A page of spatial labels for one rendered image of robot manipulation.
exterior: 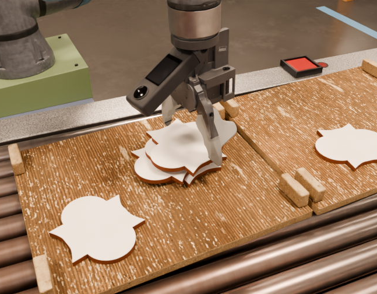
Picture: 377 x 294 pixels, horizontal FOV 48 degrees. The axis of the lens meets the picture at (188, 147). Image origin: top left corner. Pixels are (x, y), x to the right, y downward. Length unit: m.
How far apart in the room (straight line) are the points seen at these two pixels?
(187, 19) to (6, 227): 0.42
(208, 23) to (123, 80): 2.41
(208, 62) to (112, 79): 2.37
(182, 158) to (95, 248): 0.20
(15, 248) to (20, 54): 0.50
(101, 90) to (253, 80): 1.93
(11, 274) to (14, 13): 0.58
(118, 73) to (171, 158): 2.40
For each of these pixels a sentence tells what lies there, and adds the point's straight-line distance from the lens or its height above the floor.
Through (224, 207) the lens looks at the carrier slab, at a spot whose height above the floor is 0.94.
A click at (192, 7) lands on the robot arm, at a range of 0.59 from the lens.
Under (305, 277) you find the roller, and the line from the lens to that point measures 0.63.
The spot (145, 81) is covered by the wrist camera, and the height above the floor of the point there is 1.11.
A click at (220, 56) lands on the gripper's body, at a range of 0.67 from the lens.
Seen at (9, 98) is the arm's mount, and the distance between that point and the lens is 1.06.
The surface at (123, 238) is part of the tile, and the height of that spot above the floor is 0.95.
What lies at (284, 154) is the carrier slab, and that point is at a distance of 0.79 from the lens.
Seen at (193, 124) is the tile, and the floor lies 0.96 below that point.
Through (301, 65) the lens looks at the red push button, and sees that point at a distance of 1.12.
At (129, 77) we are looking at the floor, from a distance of 3.02.
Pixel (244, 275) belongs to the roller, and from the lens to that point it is 0.63.
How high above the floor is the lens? 1.42
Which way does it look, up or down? 38 degrees down
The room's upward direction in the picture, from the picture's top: straight up
